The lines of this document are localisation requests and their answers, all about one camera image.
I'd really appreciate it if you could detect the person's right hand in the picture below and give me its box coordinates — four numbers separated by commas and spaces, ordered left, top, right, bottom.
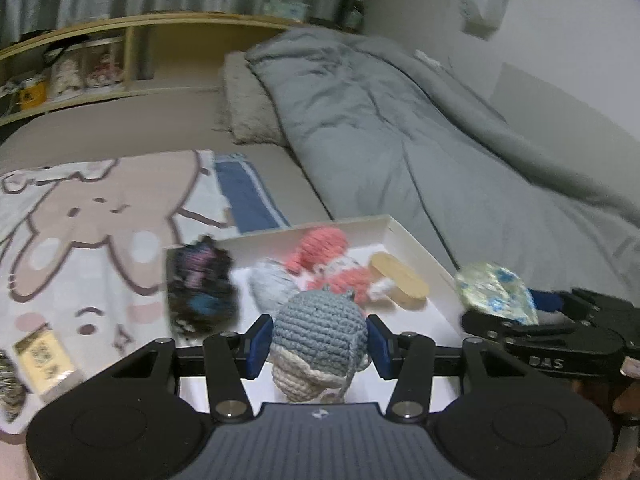
612, 359, 640, 414

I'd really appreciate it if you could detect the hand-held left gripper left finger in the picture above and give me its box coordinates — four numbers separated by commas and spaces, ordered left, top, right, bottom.
99, 314, 275, 424

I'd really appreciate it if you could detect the white lace roll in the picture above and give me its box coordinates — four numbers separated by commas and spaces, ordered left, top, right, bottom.
248, 258, 302, 317

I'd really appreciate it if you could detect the pink crochet doll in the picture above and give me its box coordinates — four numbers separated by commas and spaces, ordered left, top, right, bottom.
284, 226, 397, 307

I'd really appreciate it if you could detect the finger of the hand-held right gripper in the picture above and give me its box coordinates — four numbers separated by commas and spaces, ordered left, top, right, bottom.
529, 287, 640, 322
460, 309, 577, 342

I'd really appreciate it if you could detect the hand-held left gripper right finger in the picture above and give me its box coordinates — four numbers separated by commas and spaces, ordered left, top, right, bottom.
367, 314, 547, 424

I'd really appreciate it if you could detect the yellow box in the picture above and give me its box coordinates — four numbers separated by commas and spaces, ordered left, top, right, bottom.
16, 82, 49, 112

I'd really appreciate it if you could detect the tissue pack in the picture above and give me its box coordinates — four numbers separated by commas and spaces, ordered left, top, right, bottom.
262, 0, 312, 22

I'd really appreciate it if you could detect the clear doll display case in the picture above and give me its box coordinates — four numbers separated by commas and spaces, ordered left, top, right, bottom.
49, 49, 84, 97
84, 41, 127, 89

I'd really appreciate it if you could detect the grey comforter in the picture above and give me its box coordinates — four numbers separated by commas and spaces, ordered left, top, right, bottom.
244, 27, 640, 312

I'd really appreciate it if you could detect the wooden headboard shelf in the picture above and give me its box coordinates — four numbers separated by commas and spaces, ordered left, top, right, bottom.
0, 12, 302, 127

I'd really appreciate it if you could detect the grey fluffy pillow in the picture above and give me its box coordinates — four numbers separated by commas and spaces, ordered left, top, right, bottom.
214, 52, 289, 147

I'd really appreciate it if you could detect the green floral pouch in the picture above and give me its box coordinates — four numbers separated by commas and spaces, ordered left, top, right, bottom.
454, 261, 540, 326

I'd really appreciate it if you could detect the white cardboard box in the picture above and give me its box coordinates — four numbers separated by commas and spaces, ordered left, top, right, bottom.
164, 213, 469, 413

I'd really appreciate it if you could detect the blue grey crochet doll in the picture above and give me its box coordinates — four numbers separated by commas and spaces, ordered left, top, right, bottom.
269, 289, 370, 404

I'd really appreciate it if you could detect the zebra striped keychain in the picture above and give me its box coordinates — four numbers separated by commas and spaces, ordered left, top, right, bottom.
0, 349, 29, 424

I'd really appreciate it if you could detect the cartoon printed blanket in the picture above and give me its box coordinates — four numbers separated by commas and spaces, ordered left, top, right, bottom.
0, 149, 242, 436

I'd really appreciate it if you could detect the small tan box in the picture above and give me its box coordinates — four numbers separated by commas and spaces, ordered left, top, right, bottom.
12, 322, 84, 402

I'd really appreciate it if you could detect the dark crochet pouch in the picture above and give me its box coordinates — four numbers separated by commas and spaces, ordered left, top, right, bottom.
165, 236, 237, 337

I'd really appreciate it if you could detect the bed with taupe sheet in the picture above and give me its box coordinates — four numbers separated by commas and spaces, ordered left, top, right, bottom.
0, 87, 337, 222

